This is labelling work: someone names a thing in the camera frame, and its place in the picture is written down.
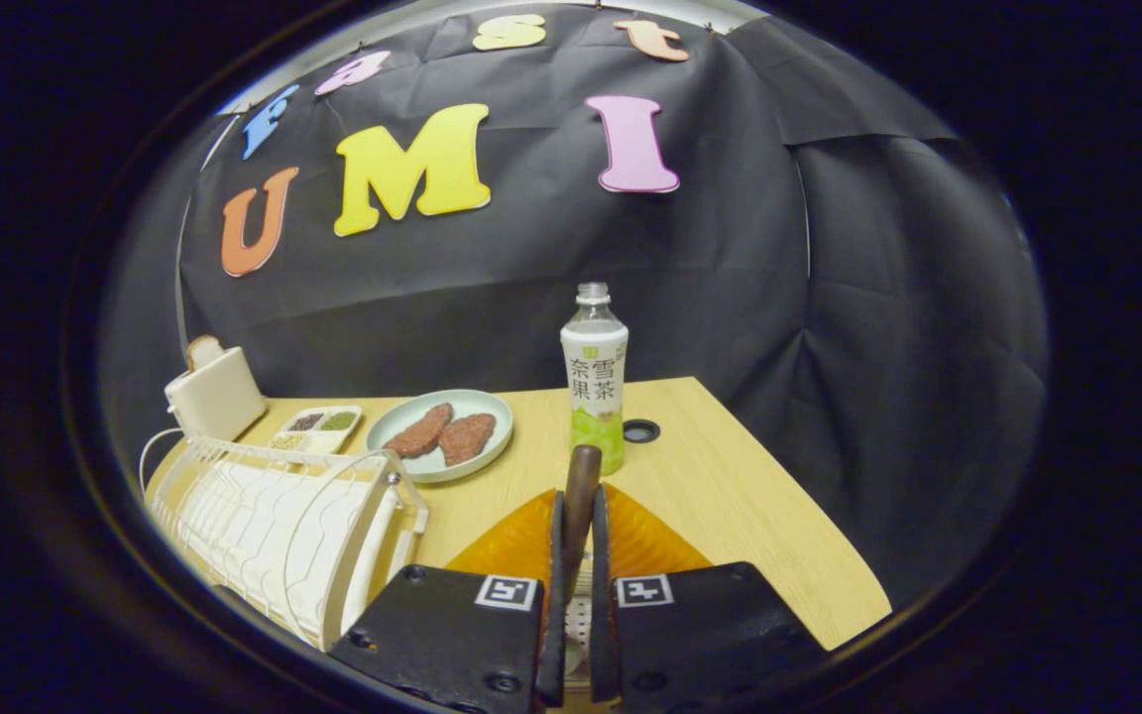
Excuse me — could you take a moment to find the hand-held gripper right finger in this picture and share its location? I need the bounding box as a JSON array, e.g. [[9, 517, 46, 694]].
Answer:
[[589, 483, 825, 713]]

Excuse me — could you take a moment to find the wooden handled metal spoon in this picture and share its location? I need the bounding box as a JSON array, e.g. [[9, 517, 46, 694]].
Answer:
[[561, 444, 604, 601]]

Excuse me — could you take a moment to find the brown meat piece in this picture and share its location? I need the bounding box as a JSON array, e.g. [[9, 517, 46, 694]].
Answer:
[[383, 403, 454, 459], [438, 414, 498, 467]]

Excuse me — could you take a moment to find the white wire dish rack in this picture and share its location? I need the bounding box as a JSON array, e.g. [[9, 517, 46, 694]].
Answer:
[[140, 428, 430, 653]]

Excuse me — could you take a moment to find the white toaster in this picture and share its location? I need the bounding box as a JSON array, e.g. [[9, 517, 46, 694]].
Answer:
[[164, 345, 268, 442]]

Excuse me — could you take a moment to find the light green meat plate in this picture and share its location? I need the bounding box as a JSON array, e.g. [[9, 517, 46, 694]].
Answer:
[[365, 389, 514, 484]]

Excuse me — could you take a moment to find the green tea bottle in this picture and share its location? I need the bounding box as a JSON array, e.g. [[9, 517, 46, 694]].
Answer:
[[560, 283, 629, 476]]

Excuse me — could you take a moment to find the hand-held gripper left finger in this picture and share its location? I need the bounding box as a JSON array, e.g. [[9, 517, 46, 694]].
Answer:
[[328, 489, 567, 713]]

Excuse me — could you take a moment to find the white divided grain tray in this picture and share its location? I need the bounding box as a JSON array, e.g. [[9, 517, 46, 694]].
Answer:
[[269, 405, 364, 455]]

